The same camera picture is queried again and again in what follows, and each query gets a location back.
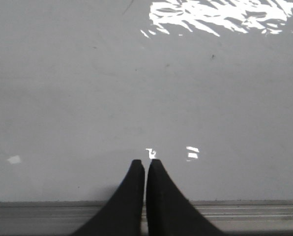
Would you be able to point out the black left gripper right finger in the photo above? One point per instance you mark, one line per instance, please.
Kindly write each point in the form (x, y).
(168, 212)

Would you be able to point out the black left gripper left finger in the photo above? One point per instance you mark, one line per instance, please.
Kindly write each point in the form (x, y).
(122, 214)

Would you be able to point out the white glossy whiteboard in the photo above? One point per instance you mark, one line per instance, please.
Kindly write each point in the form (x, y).
(86, 86)

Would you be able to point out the grey aluminium whiteboard frame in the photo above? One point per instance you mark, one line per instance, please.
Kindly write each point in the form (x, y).
(242, 218)

